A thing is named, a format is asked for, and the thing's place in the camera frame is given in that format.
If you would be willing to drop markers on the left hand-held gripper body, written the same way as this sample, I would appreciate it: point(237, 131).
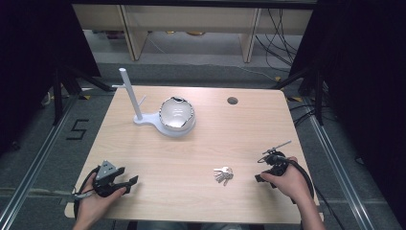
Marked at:
point(103, 179)

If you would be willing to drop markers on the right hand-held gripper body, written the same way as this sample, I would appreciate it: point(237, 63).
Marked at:
point(277, 163)

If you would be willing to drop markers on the silver bunch of keys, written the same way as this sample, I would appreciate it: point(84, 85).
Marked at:
point(224, 175)

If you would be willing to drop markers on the person's right hand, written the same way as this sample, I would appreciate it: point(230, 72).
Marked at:
point(288, 183)

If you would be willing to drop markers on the person's left hand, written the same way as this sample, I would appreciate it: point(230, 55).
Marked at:
point(92, 204)

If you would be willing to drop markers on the white branched stand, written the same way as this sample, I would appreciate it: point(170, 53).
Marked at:
point(137, 102)

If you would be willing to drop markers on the black metal stand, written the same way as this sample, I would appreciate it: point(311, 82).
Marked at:
point(63, 92)
point(314, 92)

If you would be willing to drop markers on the white eggshell-shaped bowl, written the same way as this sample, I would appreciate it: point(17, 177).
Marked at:
point(177, 112)

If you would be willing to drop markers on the black curtain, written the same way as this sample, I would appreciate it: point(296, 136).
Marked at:
point(367, 80)
point(35, 57)

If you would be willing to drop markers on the aluminium floor rail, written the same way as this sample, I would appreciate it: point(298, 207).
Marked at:
point(35, 166)
point(338, 172)

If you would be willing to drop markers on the light wooden desk frame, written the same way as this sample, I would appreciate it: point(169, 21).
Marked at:
point(191, 19)

